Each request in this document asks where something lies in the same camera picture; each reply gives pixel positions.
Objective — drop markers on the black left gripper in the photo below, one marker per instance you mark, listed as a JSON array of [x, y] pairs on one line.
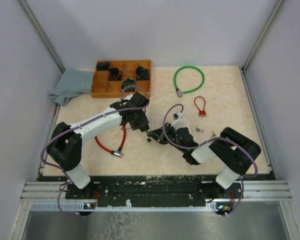
[[144, 120]]

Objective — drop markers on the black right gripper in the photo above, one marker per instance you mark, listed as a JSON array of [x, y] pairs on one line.
[[158, 134]]

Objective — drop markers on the orange black padlock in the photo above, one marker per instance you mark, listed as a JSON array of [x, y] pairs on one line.
[[144, 128]]

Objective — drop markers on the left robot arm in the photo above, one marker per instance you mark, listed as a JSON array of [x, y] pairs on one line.
[[65, 145]]

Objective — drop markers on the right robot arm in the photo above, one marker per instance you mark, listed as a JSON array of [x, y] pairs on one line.
[[235, 150]]

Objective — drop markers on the silver key bunch middle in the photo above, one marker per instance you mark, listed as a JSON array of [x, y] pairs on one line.
[[199, 130]]

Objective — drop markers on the black yellow rolled item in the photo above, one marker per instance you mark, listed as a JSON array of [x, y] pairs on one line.
[[128, 85]]

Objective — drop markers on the black rolled item right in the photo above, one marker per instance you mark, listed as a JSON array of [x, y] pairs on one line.
[[142, 73]]

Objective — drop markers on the black rolled item far left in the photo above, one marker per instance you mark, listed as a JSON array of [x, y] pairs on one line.
[[103, 66]]

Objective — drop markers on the grey blue cloth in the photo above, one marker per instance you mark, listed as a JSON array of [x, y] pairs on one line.
[[72, 83]]

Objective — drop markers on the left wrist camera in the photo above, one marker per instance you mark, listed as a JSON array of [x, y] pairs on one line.
[[128, 97]]

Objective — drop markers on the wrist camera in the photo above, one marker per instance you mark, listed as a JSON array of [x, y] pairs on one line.
[[128, 97], [177, 117]]

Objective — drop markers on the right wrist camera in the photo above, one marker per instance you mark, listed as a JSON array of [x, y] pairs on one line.
[[177, 117]]

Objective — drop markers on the red cable lock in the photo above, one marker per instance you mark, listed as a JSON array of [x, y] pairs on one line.
[[114, 142]]

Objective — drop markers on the red cable padlock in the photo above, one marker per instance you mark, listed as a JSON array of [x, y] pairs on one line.
[[200, 104]]

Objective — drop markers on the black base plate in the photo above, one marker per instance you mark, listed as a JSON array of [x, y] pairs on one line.
[[147, 191]]

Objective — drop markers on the aluminium frame post left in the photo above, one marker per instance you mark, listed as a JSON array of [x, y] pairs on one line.
[[42, 34]]

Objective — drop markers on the aluminium frame post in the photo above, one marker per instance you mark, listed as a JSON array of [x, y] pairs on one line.
[[42, 34], [263, 34]]

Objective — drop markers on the aluminium frame post right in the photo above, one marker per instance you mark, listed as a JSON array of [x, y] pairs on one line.
[[263, 34]]

